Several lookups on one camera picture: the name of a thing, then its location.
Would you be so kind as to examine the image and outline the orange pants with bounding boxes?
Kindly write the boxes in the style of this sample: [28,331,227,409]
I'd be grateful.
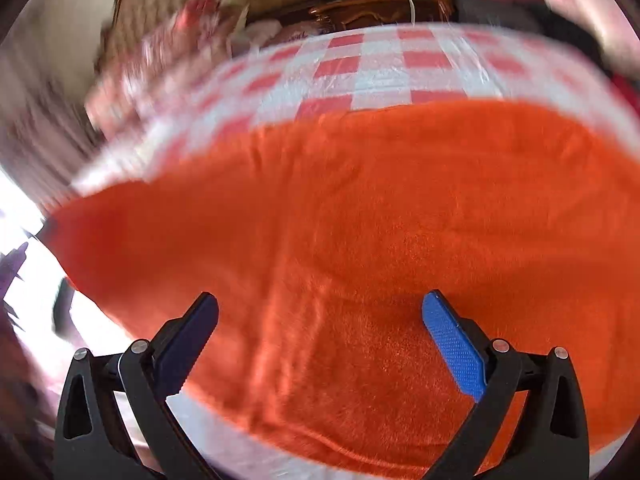
[45,99,640,466]

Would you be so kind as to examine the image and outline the pink white checked plastic sheet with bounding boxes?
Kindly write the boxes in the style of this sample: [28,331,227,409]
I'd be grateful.
[70,22,638,480]

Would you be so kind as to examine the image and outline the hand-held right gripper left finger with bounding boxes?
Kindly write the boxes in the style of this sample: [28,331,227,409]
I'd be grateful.
[55,291,219,480]

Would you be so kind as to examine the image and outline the dark wooden nightstand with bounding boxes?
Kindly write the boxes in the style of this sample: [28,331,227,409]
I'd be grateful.
[250,0,456,28]

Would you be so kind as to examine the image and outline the folded floral quilt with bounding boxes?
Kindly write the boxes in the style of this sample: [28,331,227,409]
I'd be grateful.
[85,0,251,131]

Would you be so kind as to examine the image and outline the pink bed pillow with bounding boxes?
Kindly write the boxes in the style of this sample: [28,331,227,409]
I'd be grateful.
[240,20,306,46]

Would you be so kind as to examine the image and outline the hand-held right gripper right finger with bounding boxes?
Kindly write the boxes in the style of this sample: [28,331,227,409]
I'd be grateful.
[422,290,590,480]

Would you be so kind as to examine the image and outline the black leather armchair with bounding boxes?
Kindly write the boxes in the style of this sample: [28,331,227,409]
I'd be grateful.
[442,0,621,76]

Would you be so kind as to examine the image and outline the patterned curtain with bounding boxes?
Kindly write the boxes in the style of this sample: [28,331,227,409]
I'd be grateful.
[0,45,101,196]

